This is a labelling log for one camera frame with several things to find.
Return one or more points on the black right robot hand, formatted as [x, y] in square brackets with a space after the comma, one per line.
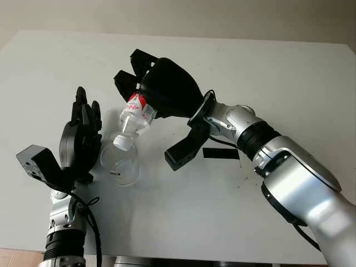
[169, 89]

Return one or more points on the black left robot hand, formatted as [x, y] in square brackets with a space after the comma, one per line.
[78, 144]

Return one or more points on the clear plastic water bottle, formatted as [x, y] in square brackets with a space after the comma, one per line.
[135, 114]

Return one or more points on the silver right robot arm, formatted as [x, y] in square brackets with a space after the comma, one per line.
[300, 189]

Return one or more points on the clear glass cup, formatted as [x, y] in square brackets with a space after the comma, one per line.
[125, 169]

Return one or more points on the black tape rectangle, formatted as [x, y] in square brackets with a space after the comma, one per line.
[222, 154]

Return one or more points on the dark robot torso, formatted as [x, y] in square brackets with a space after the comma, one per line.
[133, 262]

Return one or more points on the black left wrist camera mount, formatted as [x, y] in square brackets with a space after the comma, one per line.
[41, 167]

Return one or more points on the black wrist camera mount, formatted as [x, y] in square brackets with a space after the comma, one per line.
[41, 167]
[183, 153]

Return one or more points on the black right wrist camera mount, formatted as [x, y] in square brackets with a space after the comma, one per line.
[183, 153]

